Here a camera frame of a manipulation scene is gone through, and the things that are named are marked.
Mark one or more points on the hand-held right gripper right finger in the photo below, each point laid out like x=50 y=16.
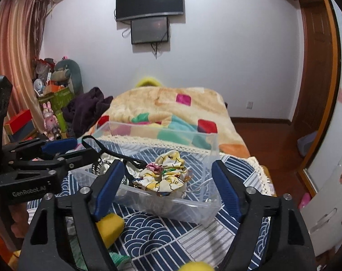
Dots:
x=227 y=192

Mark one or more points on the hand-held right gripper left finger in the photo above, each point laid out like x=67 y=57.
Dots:
x=112 y=185

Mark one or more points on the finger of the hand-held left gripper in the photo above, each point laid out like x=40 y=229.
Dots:
x=61 y=144
x=80 y=158

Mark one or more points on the yellow cartoon printed cloth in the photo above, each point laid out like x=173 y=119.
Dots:
x=165 y=181

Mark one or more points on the clear plastic box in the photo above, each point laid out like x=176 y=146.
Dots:
x=173 y=209

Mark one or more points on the yellow soft ball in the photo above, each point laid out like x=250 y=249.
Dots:
x=196 y=266

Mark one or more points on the black white patterned cloth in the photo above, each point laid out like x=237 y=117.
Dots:
x=101 y=167

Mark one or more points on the green bottle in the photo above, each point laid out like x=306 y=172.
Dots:
x=61 y=120

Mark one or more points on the pink bunny toy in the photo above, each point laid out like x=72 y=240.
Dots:
x=49 y=119

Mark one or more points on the dark purple blanket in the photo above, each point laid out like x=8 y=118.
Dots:
x=83 y=110

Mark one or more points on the yellow sponge block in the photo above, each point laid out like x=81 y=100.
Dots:
x=112 y=229

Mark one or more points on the green cardboard box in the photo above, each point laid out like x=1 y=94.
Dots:
x=61 y=98

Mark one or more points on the red box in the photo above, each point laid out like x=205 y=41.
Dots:
x=18 y=119

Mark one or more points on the grey plush toy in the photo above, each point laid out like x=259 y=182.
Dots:
x=64 y=73

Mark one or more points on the blue white patterned cloth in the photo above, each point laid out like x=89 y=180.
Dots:
x=159 y=238

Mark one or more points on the pile of small toys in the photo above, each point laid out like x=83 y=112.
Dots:
x=42 y=74

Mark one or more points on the green knit cloth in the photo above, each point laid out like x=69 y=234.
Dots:
x=118 y=258

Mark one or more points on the pink plastic item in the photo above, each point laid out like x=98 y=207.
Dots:
x=304 y=201

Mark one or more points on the grey plastic bin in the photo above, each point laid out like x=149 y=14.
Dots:
x=307 y=144

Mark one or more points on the beige patchwork blanket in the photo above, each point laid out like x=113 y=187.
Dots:
x=159 y=99

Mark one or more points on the yellow green plush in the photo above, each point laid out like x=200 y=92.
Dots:
x=147 y=82

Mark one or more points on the striped orange curtain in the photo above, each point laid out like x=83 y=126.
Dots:
x=15 y=48

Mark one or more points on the wooden door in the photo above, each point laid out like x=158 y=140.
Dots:
x=315 y=62

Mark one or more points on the white wall socket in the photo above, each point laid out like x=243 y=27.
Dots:
x=249 y=104

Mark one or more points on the small black wall monitor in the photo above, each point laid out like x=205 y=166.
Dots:
x=149 y=31

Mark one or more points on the black wall television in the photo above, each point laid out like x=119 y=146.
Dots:
x=149 y=1

